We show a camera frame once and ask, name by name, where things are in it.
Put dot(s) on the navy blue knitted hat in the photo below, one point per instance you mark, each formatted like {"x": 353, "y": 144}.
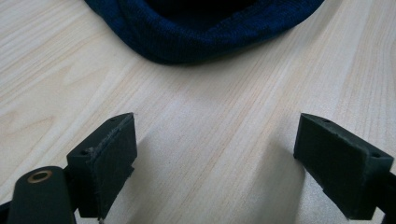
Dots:
{"x": 199, "y": 34}

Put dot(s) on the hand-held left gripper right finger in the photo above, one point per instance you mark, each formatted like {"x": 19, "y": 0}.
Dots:
{"x": 339, "y": 168}

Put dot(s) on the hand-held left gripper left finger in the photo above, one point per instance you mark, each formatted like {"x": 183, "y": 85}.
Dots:
{"x": 106, "y": 168}

